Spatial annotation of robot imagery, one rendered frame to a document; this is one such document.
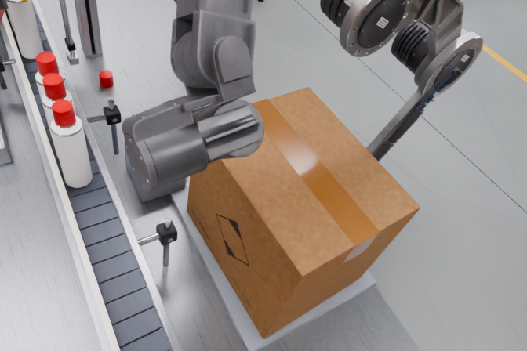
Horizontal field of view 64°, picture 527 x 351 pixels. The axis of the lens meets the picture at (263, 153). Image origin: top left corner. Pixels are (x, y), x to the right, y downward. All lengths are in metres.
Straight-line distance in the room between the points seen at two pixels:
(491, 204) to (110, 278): 2.09
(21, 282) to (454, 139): 2.37
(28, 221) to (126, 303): 0.28
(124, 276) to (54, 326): 0.14
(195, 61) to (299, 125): 0.38
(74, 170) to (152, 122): 0.50
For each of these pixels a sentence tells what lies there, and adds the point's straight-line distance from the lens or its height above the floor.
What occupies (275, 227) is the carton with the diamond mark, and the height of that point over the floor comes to 1.12.
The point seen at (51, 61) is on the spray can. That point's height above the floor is 1.08.
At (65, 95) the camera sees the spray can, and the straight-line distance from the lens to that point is 0.85.
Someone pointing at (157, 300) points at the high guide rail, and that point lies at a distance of 0.71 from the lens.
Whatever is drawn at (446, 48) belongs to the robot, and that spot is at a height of 0.97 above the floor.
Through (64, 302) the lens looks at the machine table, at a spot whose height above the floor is 0.83.
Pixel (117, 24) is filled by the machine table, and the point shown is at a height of 0.83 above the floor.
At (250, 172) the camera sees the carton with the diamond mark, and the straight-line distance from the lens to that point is 0.64.
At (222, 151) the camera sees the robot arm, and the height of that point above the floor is 1.32.
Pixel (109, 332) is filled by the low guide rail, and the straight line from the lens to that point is 0.75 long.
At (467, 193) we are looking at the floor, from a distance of 2.51.
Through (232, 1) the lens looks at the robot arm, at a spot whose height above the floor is 1.42.
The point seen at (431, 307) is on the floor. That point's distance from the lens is 2.03.
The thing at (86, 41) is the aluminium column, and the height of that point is 0.88.
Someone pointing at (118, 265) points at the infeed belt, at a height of 0.88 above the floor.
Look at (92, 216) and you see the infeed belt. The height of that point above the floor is 0.88.
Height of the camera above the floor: 1.62
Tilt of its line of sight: 49 degrees down
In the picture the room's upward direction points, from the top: 16 degrees clockwise
